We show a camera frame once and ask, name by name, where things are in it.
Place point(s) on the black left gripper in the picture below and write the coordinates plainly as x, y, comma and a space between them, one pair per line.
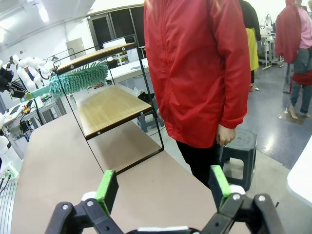
6, 78

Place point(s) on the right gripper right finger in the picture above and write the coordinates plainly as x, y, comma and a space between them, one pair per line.
220, 187

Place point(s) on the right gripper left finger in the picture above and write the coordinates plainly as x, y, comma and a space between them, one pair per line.
107, 192

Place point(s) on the teal microfiber duster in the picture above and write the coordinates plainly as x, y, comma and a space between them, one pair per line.
80, 78

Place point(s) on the person's left forearm red sleeve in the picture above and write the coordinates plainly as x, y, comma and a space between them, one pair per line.
236, 102

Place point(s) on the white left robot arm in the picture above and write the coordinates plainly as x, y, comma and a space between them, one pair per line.
7, 151

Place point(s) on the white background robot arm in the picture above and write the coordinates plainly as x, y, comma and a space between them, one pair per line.
25, 73

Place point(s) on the two-tier wooden metal shelf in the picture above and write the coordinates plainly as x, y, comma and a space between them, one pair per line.
79, 122

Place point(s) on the wooden shelf board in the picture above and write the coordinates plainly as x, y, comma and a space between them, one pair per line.
109, 107
102, 54

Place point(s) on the person's left hand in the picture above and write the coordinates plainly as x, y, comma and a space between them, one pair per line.
226, 135

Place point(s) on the cluttered tool workbench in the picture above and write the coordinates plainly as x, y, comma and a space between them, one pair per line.
48, 107

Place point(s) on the dark grey plastic stool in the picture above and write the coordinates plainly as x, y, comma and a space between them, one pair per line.
243, 146

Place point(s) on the small grey stool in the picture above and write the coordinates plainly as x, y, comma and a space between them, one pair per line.
148, 122

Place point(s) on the white table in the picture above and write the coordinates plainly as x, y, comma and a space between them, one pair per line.
302, 175

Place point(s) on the black bag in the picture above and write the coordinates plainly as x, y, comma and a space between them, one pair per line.
146, 97

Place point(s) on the white computer monitor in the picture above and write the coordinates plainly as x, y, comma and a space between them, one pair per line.
114, 43

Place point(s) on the white background desk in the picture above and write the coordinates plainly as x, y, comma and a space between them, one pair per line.
129, 70

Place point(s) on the person in red jacket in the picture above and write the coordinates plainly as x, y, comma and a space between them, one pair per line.
190, 73

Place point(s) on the person in yellow apron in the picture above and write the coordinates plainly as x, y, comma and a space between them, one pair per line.
252, 48

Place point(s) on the person in pink top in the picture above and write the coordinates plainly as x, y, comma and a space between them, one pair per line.
287, 36

